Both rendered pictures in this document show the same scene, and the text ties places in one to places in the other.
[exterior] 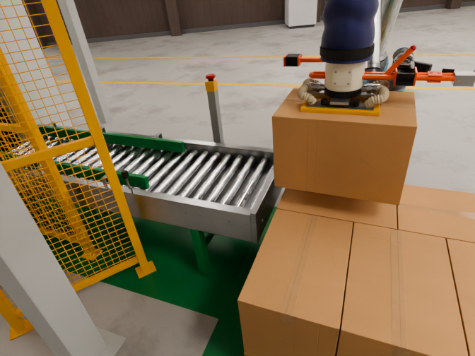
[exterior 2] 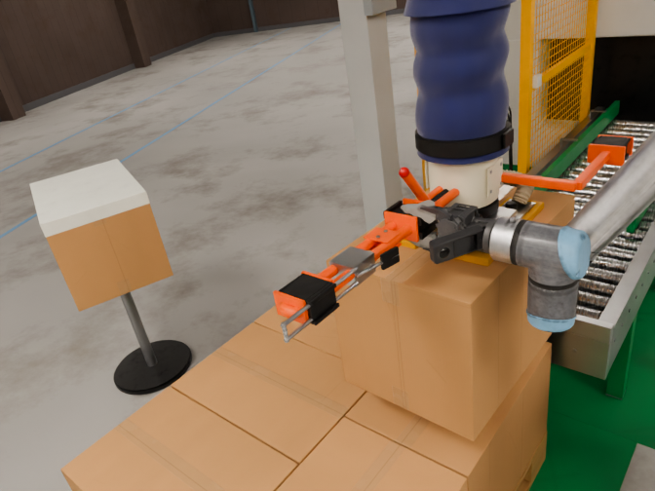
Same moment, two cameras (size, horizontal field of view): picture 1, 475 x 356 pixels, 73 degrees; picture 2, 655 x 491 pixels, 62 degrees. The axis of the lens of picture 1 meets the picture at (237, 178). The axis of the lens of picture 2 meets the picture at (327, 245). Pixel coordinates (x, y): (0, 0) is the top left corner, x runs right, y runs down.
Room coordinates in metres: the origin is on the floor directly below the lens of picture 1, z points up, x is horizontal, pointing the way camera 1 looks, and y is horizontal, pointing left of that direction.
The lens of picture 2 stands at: (1.52, -1.84, 1.74)
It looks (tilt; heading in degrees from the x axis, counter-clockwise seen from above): 28 degrees down; 109
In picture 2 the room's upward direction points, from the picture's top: 10 degrees counter-clockwise
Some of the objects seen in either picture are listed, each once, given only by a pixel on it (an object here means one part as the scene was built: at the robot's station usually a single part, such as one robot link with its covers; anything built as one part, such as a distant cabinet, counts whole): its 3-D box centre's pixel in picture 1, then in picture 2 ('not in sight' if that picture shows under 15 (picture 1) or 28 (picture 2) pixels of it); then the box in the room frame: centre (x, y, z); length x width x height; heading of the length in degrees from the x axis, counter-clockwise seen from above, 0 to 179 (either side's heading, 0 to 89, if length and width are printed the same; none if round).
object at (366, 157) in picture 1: (341, 140); (458, 289); (1.43, -0.55, 0.87); 0.60 x 0.40 x 0.40; 64
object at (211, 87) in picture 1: (219, 143); not in sight; (2.25, 0.12, 0.50); 0.07 x 0.07 x 1.00; 66
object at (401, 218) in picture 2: (404, 76); (410, 219); (1.34, -0.76, 1.20); 0.10 x 0.08 x 0.06; 155
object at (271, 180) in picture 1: (271, 180); (503, 304); (1.55, -0.20, 0.58); 0.70 x 0.03 x 0.06; 156
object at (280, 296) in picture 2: not in sight; (305, 296); (1.19, -1.07, 1.21); 0.08 x 0.07 x 0.05; 65
